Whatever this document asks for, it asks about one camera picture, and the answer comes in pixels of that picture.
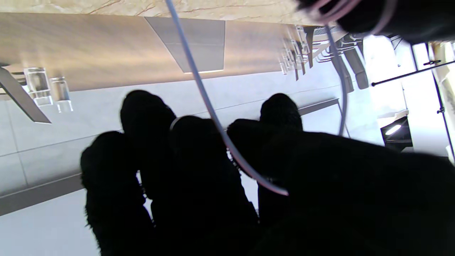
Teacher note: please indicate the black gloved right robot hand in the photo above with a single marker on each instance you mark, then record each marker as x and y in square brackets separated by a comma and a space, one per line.
[320, 199]

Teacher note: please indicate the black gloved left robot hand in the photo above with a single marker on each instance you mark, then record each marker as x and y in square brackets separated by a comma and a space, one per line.
[408, 17]

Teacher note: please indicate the black background tripod stand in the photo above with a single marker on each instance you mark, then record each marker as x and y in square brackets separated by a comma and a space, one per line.
[408, 73]

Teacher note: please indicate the dark grey office chair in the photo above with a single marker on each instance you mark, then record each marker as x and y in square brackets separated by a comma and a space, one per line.
[343, 76]
[357, 64]

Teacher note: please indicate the black background box with light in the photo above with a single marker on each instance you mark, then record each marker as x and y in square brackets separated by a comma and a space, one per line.
[396, 137]

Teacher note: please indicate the dark upright desk panel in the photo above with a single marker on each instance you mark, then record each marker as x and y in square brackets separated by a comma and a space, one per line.
[296, 65]
[310, 46]
[25, 96]

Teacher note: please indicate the clear acrylic name stand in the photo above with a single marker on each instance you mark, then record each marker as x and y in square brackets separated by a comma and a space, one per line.
[61, 94]
[300, 37]
[37, 87]

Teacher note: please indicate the brown wooden conference table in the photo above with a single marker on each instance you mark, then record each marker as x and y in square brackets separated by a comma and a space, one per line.
[106, 49]

